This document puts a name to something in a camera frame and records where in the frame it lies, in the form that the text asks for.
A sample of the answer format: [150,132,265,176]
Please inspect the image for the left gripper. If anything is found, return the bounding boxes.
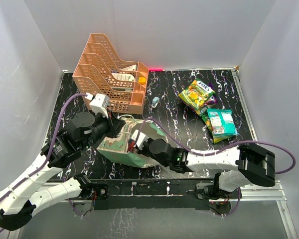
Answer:
[80,107,126,150]

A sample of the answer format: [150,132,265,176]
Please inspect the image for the green patterned paper bag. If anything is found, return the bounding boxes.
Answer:
[97,118,167,168]

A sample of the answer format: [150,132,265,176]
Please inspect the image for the green yellow gummy packet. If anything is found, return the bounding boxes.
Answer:
[201,114,231,144]

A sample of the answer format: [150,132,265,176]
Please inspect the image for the yellow green Fox's candy bag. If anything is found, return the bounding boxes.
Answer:
[178,78,216,116]

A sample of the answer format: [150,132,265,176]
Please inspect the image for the teal white snack bag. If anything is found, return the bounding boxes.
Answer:
[207,109,238,137]

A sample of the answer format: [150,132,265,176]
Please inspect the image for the purple Fox's candy bag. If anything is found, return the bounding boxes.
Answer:
[199,94,218,116]

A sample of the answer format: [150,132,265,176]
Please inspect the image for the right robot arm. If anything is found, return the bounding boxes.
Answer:
[136,138,275,200]

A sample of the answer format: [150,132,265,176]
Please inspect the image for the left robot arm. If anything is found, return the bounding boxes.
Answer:
[0,112,126,231]

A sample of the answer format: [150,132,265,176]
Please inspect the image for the light blue padlock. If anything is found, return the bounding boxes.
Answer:
[151,97,160,109]

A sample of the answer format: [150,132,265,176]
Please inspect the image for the white papers in organizer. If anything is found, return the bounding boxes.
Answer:
[112,64,137,81]

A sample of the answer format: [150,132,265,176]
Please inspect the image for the yellow sticky notes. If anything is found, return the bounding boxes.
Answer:
[138,77,147,84]

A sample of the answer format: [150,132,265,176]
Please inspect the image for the orange plastic file organizer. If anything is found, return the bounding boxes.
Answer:
[72,33,149,115]

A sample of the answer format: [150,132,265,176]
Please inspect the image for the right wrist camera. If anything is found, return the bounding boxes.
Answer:
[131,129,149,150]

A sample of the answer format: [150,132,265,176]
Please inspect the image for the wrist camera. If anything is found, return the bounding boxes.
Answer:
[85,93,110,118]
[131,129,149,150]

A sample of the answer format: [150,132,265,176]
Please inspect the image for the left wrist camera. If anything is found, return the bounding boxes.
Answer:
[85,93,110,118]

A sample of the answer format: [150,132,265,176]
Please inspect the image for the black front mounting rail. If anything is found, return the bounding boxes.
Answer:
[92,178,212,210]

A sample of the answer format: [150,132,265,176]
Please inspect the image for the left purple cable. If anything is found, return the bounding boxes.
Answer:
[0,93,89,236]

